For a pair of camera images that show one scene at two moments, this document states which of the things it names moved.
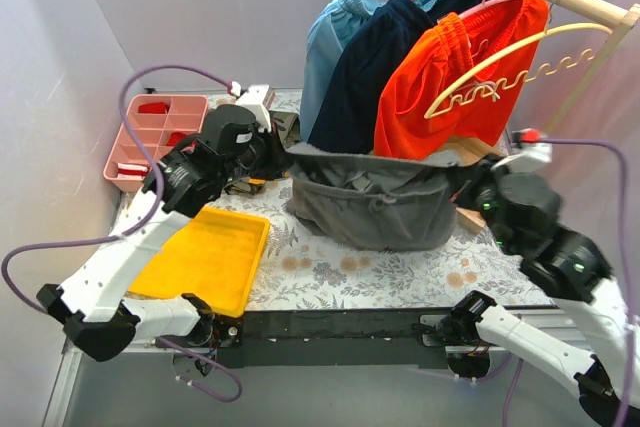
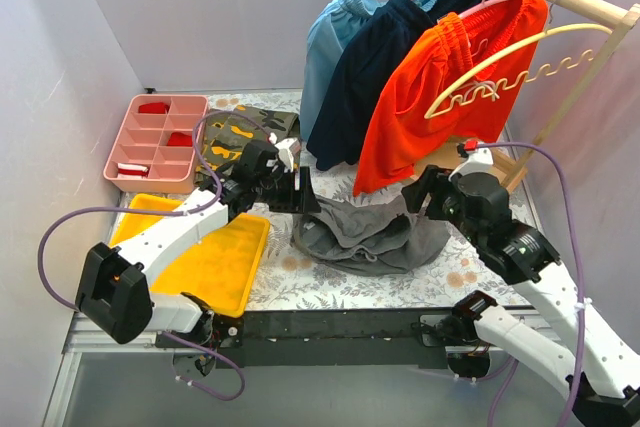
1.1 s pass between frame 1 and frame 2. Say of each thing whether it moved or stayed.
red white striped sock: stayed
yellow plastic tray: stayed
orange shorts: stayed
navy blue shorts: stayed
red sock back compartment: stayed
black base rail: stayed
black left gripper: moved
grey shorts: moved
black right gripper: moved
